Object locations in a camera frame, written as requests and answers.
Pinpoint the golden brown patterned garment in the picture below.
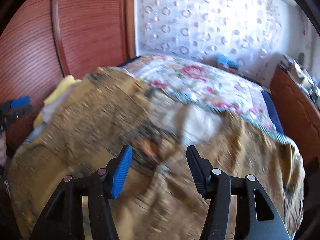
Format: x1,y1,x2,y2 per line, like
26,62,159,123
8,70,305,239

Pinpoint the left hand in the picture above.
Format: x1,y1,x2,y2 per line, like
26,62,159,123
0,133,7,166

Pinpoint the red-brown wooden wardrobe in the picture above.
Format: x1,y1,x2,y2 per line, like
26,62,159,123
1,0,136,150

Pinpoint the navy blue bed blanket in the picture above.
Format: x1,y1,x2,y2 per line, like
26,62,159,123
261,90,284,134

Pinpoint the floral bed quilt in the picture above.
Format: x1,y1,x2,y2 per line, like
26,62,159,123
120,54,289,144

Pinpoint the long wooden side cabinet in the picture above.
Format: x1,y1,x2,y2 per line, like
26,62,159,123
270,68,320,165

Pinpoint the box with blue items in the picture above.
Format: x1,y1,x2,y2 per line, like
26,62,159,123
216,54,239,74

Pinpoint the cardboard box on cabinet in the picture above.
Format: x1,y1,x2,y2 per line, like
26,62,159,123
280,54,313,90

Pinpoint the white circle-patterned curtain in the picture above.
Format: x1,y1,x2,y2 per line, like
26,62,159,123
135,0,299,82

